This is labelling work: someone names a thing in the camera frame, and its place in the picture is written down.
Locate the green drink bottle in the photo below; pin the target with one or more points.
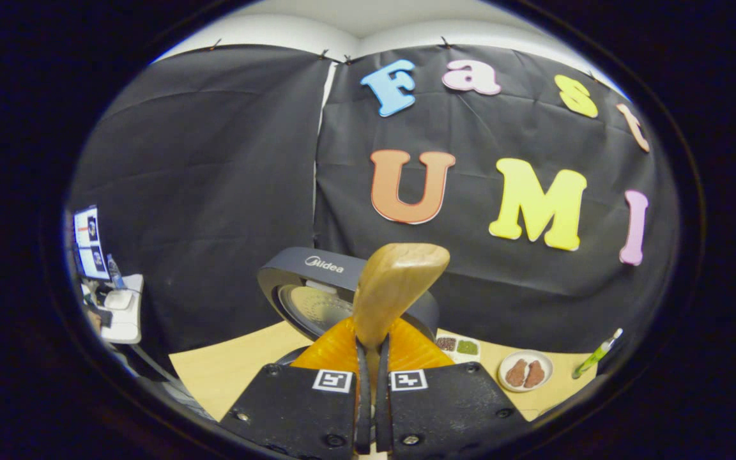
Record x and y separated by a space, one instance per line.
593 359

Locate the white divided bean dish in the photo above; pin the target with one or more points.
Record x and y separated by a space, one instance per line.
464 348

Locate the small clear water bottle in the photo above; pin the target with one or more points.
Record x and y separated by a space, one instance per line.
115 273

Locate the wooden spoon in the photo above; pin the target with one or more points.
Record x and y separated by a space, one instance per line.
393 287

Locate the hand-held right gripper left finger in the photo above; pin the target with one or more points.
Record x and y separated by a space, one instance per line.
363 415

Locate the small white desk object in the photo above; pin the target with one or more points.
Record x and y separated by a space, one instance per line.
119 299

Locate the dark grey rice cooker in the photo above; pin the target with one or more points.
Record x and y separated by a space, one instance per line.
298 275

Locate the brown meat piece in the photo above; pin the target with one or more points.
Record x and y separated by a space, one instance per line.
535 375
516 374

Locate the black backdrop cloth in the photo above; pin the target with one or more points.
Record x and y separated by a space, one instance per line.
214 191

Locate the white round plate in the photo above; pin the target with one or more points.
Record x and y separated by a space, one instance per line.
550 370

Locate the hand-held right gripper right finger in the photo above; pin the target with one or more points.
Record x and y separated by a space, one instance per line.
383 415

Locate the computer monitor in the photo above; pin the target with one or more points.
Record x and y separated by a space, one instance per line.
92 243

